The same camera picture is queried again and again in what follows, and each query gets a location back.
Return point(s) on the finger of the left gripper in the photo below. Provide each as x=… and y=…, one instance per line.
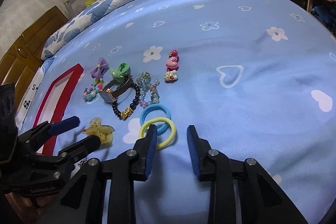
x=41, y=133
x=81, y=149

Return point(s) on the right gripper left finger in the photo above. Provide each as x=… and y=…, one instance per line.
x=145, y=148

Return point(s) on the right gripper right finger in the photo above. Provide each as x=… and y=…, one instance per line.
x=198, y=149

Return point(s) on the purple bow hair clip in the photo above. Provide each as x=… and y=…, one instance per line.
x=100, y=69

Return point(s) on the green hair clip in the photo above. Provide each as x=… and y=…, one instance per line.
x=120, y=72

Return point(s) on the pink flamingo hair clip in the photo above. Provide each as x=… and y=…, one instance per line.
x=172, y=67

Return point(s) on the red jewelry tray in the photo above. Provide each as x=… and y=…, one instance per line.
x=58, y=95

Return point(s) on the white pillow with football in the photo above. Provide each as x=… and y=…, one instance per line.
x=28, y=98

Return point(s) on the wooden headboard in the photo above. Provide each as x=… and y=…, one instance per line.
x=20, y=63

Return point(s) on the light blue floral bedsheet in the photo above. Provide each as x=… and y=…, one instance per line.
x=256, y=78

